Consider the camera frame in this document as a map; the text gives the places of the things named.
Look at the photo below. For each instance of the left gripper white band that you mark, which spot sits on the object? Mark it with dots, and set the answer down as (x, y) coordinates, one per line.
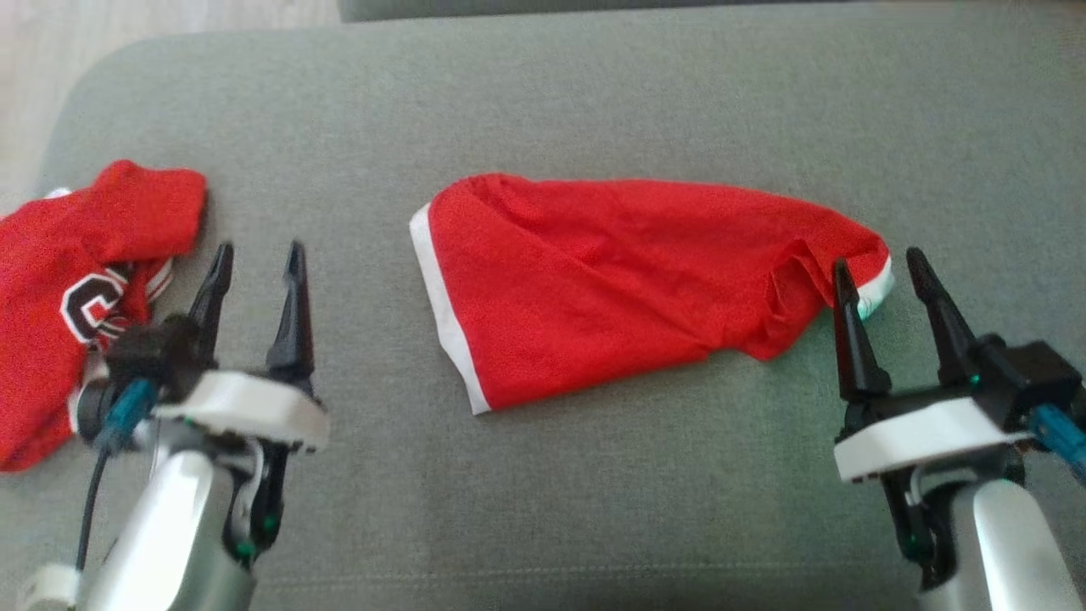
(246, 412)

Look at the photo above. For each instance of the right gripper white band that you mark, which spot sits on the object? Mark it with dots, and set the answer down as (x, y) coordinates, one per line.
(925, 433)

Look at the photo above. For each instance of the red jersey with striped trim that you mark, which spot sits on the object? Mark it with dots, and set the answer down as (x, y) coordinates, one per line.
(42, 271)

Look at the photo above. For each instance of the red shorts with white hem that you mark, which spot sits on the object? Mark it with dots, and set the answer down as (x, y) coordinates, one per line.
(594, 280)

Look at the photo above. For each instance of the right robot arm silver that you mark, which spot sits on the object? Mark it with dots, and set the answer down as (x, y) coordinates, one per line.
(1010, 552)

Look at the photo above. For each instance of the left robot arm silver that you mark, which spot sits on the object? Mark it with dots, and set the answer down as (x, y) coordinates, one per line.
(161, 543)

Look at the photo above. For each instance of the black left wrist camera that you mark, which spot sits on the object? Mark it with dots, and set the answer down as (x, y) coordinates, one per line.
(153, 352)

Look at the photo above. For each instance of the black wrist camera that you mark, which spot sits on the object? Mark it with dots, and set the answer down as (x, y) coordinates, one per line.
(1035, 369)
(153, 352)

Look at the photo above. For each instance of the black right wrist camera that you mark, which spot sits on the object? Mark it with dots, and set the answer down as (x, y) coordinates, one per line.
(1035, 369)

